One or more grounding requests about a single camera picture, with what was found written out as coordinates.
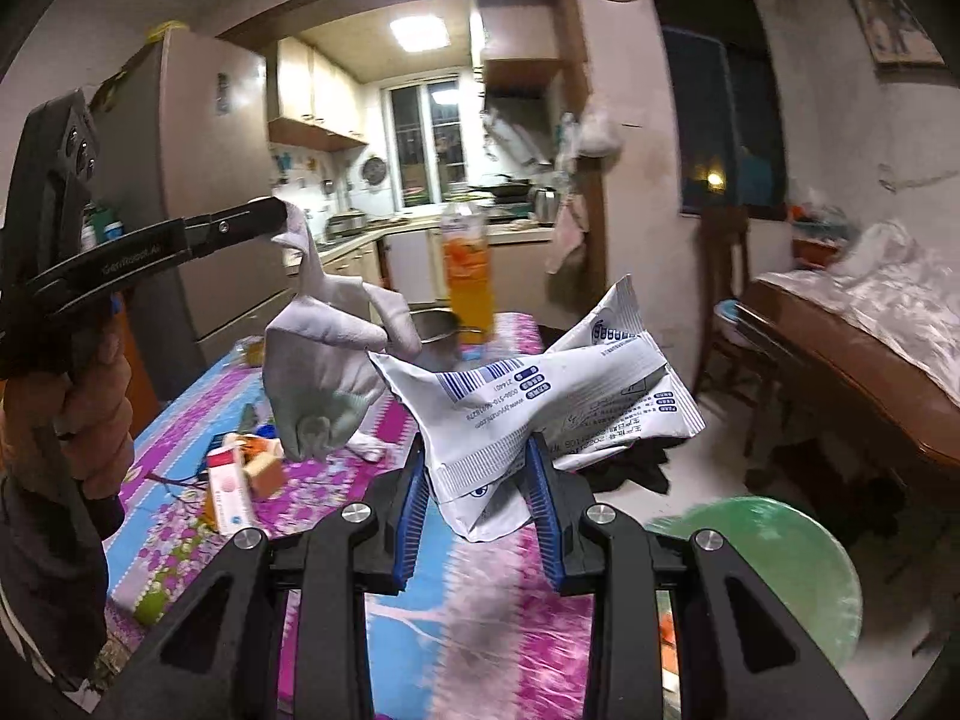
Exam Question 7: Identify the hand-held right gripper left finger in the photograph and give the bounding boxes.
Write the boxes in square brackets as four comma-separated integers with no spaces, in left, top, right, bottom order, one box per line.
[94,433,432,720]

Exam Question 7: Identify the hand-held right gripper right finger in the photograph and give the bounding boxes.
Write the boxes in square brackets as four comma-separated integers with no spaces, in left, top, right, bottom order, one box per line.
[525,435,856,720]

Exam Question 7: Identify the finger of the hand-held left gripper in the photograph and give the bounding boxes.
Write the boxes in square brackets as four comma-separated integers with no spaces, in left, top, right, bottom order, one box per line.
[184,196,292,256]

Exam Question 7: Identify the white snack wrapper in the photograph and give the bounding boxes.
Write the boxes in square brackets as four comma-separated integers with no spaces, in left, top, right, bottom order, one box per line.
[366,274,706,545]

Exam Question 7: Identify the red and white box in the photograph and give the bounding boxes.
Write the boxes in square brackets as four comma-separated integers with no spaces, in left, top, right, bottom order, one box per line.
[204,444,260,537]

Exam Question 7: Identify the green trash bin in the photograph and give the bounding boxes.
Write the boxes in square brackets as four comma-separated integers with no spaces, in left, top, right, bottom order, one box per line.
[643,495,863,691]

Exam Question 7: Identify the person's left forearm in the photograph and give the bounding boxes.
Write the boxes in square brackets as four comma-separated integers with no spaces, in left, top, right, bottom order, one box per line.
[0,457,128,691]

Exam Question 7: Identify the person's left hand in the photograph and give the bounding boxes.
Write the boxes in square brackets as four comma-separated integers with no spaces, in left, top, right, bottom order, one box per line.
[45,322,140,502]

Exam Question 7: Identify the grey refrigerator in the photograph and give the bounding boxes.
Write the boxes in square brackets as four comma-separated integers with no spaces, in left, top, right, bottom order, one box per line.
[90,22,301,406]

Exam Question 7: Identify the white crumpled tissue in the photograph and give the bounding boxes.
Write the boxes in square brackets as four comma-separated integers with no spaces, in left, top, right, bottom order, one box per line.
[347,431,389,464]

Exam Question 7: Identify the black cloth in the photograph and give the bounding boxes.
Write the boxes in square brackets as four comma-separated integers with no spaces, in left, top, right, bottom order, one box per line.
[555,435,676,497]

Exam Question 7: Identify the purple floral tablecloth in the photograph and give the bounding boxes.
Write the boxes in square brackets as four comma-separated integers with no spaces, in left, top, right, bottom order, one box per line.
[105,311,593,720]

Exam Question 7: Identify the kitchen counter cabinets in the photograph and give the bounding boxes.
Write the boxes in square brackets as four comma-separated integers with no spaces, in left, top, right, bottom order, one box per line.
[315,221,556,310]

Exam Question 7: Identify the kitchen window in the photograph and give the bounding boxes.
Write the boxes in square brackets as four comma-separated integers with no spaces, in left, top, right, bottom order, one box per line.
[382,75,466,207]

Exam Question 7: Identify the metal pot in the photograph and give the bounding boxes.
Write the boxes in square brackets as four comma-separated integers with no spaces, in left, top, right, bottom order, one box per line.
[405,304,485,372]

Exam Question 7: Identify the orange juice bottle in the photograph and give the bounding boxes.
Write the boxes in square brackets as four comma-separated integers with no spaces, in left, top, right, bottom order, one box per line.
[439,199,497,342]

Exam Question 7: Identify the square ceiling light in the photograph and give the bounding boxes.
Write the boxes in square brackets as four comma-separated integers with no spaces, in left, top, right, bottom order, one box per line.
[390,15,449,53]

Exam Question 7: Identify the black wok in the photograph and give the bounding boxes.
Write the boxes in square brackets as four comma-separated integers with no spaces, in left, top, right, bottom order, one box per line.
[469,174,533,200]

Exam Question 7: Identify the blue basin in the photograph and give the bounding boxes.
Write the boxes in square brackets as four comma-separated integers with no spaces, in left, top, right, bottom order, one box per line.
[712,300,751,338]

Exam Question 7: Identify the pink towel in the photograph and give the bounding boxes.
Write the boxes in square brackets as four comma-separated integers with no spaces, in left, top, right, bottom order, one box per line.
[544,195,591,276]

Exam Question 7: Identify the range hood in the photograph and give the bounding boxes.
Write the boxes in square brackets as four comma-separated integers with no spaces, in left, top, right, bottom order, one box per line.
[480,60,565,166]

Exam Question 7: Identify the wooden chair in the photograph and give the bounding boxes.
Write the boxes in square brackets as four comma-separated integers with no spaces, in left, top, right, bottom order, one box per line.
[701,206,760,398]

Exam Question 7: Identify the brown wooden table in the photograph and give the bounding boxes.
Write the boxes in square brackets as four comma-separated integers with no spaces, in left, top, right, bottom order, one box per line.
[739,277,960,492]

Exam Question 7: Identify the white hanging plastic bag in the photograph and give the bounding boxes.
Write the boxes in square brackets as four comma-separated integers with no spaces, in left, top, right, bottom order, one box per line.
[577,101,625,156]

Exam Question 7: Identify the red basin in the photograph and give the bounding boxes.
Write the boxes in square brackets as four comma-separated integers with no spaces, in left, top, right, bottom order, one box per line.
[787,202,856,265]

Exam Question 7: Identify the white plastic sheet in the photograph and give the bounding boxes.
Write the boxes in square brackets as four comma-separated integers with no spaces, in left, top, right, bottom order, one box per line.
[757,221,960,391]

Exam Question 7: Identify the dark room window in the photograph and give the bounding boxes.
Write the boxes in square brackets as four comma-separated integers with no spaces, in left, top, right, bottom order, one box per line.
[660,22,788,220]

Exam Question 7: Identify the cream wall cabinets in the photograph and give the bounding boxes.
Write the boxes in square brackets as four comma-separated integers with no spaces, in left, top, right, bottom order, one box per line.
[266,37,370,149]

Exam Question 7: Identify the framed wall picture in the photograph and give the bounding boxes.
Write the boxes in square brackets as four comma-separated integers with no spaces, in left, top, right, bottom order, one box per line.
[844,0,946,68]

